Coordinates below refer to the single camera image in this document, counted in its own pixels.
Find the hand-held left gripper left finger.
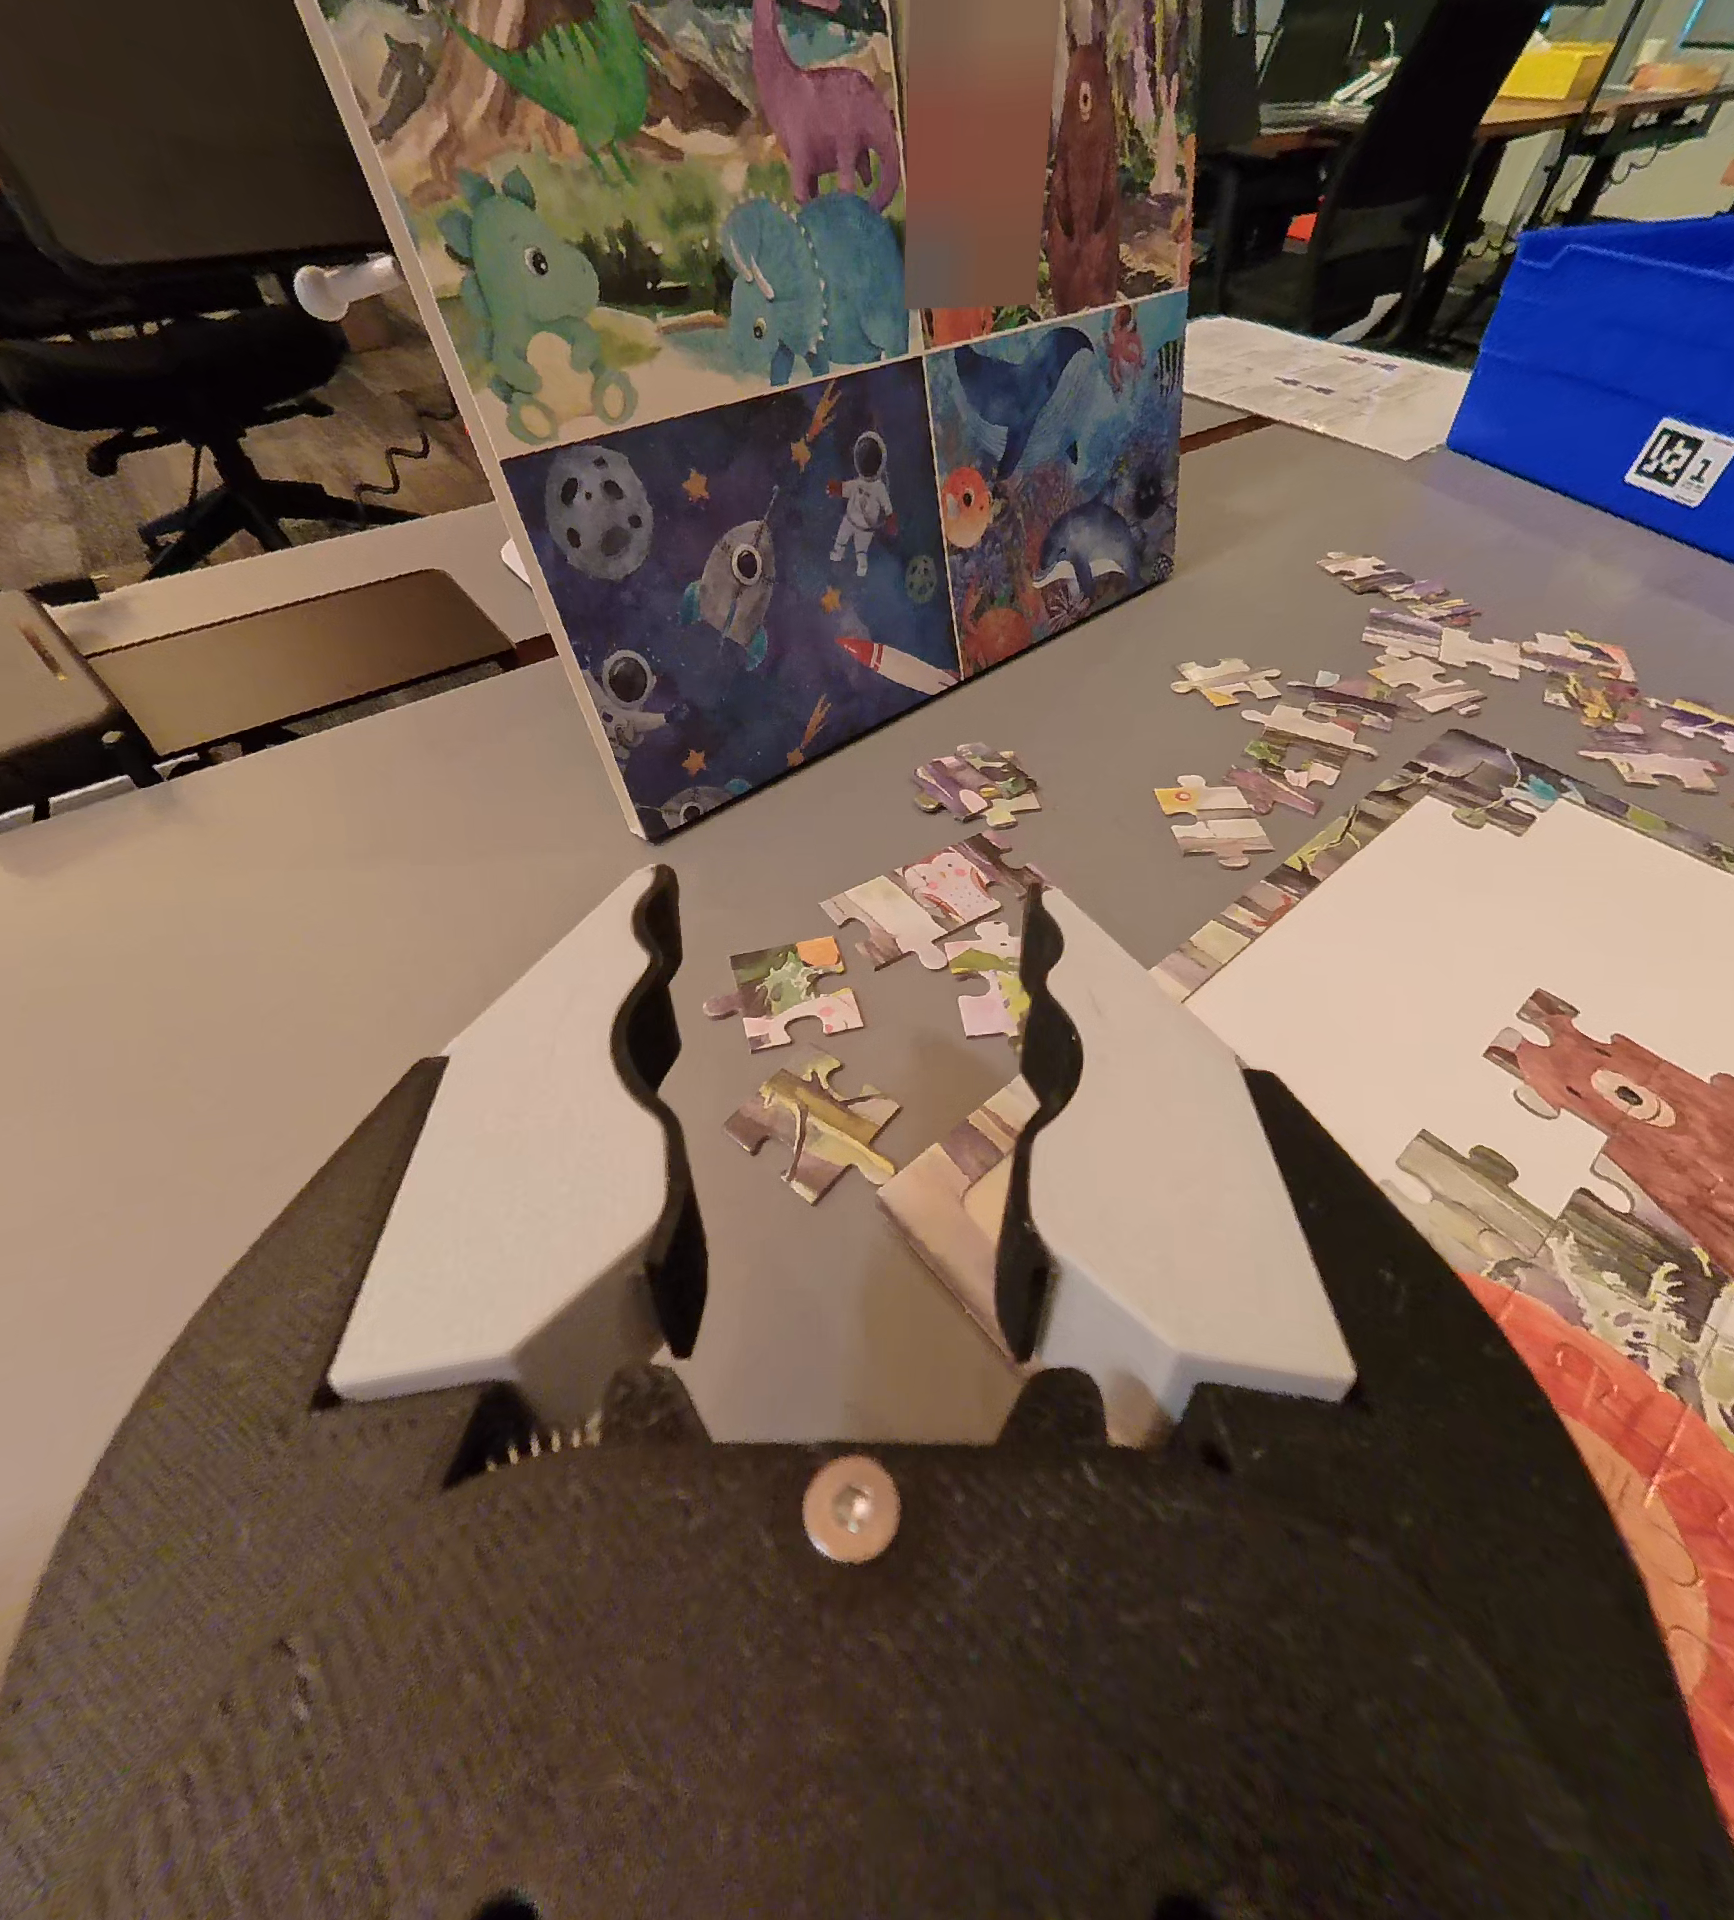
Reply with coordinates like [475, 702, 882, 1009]
[326, 864, 711, 1405]

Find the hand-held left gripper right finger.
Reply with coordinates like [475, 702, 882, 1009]
[993, 885, 1362, 1452]

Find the tree branch puzzle piece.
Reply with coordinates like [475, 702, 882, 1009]
[724, 1055, 906, 1206]

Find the lion jigsaw puzzle board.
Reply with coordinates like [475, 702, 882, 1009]
[877, 726, 1734, 1920]

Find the pile of puzzle pieces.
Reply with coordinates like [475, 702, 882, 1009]
[822, 553, 1734, 1049]

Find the dark teal spot puzzle piece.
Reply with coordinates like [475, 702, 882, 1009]
[1452, 765, 1562, 838]

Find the orange corner puzzle piece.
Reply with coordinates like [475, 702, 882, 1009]
[701, 937, 870, 1053]

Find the joined brown bear puzzle section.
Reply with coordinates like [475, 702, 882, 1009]
[1484, 990, 1734, 1327]

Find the space print puzzle box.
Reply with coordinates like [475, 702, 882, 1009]
[294, 0, 1205, 846]

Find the laminated instruction sheet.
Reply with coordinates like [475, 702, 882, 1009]
[1182, 314, 1472, 463]

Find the blue bin with white label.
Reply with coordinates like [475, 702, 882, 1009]
[1444, 211, 1734, 607]

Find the black tall back chair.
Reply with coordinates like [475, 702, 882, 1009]
[1195, 0, 1547, 359]

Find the black office chair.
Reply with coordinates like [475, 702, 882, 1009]
[0, 0, 429, 583]

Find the wooden top desk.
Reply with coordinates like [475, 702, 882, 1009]
[1211, 74, 1734, 359]

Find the yellow box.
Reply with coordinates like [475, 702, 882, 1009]
[1495, 44, 1621, 103]

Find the white plug on cable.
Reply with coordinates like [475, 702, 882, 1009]
[289, 253, 408, 321]

